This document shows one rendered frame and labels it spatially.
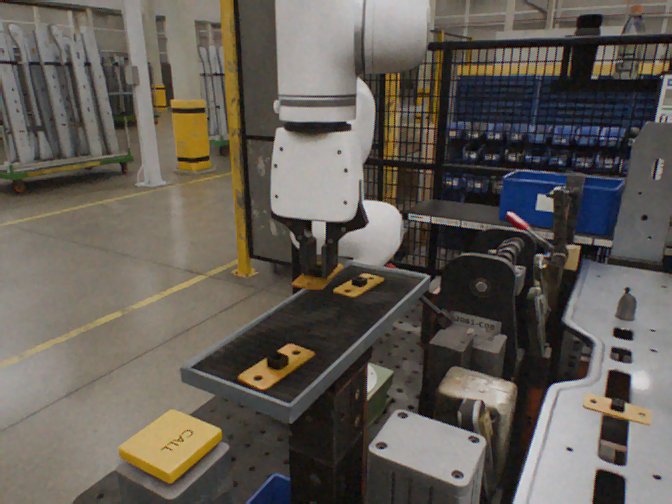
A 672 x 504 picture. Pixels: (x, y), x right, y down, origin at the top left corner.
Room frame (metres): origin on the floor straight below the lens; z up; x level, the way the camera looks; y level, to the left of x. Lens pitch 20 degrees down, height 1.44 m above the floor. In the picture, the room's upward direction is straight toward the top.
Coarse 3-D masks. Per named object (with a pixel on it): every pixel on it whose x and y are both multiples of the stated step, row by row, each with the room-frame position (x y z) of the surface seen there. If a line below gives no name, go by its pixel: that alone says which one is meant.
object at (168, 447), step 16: (176, 416) 0.38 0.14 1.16; (144, 432) 0.36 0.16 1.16; (160, 432) 0.36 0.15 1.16; (176, 432) 0.36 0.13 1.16; (192, 432) 0.36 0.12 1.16; (208, 432) 0.36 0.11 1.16; (128, 448) 0.34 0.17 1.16; (144, 448) 0.34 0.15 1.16; (160, 448) 0.34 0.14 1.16; (176, 448) 0.34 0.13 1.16; (192, 448) 0.34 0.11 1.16; (208, 448) 0.34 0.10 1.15; (144, 464) 0.32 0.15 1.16; (160, 464) 0.32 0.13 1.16; (176, 464) 0.32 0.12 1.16; (192, 464) 0.33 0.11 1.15
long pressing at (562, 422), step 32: (576, 288) 1.04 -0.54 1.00; (608, 288) 1.04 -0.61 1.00; (640, 288) 1.04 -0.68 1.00; (576, 320) 0.89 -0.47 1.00; (608, 320) 0.89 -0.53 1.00; (640, 320) 0.89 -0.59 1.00; (608, 352) 0.77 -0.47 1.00; (640, 352) 0.77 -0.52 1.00; (576, 384) 0.66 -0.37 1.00; (640, 384) 0.67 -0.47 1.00; (544, 416) 0.59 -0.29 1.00; (576, 416) 0.59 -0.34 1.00; (640, 416) 0.59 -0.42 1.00; (544, 448) 0.53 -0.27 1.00; (576, 448) 0.53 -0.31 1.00; (640, 448) 0.53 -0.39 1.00; (544, 480) 0.47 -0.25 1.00; (576, 480) 0.47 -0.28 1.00; (640, 480) 0.47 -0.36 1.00
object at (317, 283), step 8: (320, 264) 0.61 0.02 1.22; (312, 272) 0.57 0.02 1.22; (320, 272) 0.57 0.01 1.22; (336, 272) 0.58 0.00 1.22; (296, 280) 0.56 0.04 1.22; (304, 280) 0.56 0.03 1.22; (312, 280) 0.56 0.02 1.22; (320, 280) 0.56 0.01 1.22; (328, 280) 0.56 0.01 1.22; (312, 288) 0.54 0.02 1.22; (320, 288) 0.53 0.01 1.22
